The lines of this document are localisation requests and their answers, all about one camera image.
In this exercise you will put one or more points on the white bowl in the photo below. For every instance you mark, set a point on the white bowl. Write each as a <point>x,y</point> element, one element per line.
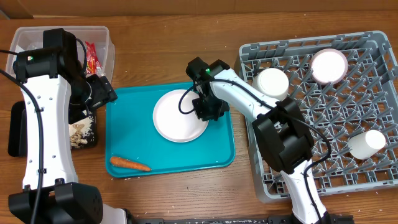
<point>272,82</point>

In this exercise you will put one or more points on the red snack wrapper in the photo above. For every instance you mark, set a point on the red snack wrapper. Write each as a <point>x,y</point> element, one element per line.
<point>93,65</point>

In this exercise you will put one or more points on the clear plastic bin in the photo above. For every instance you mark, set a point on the clear plastic bin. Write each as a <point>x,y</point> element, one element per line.
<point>31,38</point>

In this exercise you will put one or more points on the food scraps on plate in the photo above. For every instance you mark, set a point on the food scraps on plate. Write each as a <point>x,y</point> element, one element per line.
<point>82,133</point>

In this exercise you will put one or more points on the white paper cup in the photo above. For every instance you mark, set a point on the white paper cup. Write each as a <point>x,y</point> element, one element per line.
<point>365,145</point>

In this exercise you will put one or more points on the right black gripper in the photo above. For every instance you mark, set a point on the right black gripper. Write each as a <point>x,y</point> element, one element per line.
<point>206,114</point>

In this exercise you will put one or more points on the teal serving tray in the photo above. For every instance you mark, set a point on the teal serving tray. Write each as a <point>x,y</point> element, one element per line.
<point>131,134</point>

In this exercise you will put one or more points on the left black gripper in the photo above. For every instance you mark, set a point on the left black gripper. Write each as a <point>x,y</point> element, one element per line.
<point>104,93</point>

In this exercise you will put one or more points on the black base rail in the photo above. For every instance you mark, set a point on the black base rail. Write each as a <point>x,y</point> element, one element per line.
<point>282,219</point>

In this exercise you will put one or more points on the orange carrot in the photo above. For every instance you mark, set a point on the orange carrot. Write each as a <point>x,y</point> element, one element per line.
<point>124,163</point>

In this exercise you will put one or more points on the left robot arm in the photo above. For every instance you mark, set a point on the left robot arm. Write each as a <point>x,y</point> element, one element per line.
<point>57,92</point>

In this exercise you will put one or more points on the white plate with food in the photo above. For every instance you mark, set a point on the white plate with food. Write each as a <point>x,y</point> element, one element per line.
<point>173,125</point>

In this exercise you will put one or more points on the grey dishwasher rack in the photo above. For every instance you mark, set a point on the grey dishwasher rack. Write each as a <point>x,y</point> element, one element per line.
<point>365,99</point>

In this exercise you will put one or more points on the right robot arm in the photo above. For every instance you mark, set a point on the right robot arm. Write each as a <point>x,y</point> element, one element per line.
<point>283,138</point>

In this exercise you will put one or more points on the pink rimmed bowl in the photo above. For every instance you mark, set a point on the pink rimmed bowl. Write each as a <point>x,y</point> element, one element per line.
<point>328,66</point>

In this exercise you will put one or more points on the black plastic tray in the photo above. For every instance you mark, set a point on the black plastic tray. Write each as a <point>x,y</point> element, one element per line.
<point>17,145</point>

